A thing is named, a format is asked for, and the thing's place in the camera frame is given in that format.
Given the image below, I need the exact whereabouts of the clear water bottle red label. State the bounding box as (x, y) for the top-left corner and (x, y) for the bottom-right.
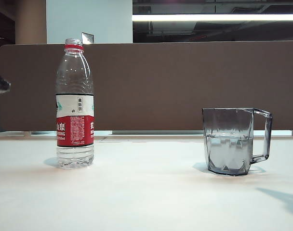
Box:
(55, 38), (95, 170)

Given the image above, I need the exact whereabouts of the aluminium partition base rail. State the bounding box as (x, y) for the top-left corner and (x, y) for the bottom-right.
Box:
(30, 130), (293, 135)

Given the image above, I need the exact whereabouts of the white ceiling light strip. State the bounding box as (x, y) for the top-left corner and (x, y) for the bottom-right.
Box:
(132, 13), (293, 23)

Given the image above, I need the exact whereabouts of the small grey wall plate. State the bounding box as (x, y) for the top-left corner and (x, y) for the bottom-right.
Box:
(80, 31), (94, 45)

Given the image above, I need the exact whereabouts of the grey transparent plastic handled cup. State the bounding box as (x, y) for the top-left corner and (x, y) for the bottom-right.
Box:
(201, 107), (273, 177)

